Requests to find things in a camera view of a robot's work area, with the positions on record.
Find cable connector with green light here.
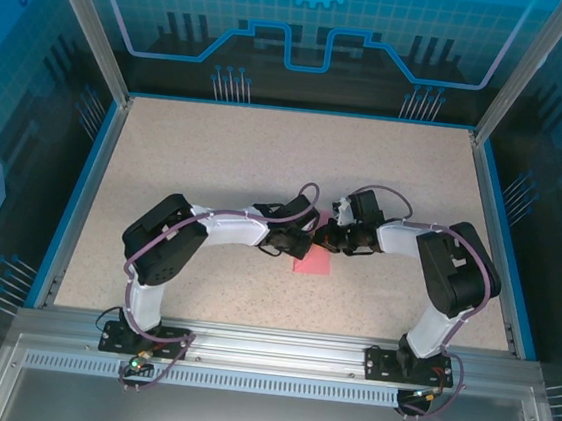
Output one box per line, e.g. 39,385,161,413
124,347,154,375
408,384,445,405

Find aluminium cross beam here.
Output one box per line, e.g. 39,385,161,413
12,299,546,401

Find pink paper sheet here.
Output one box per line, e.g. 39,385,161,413
291,211,339,278

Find slotted grey cable duct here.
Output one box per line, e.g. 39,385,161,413
21,349,444,414

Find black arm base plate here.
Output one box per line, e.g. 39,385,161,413
96,315,194,364
362,343,459,392

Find aluminium frame post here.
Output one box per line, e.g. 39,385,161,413
27,0,146,109
470,0,562,153

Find aluminium table side rail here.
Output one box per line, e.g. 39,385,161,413
32,88,135,317
445,132,545,358

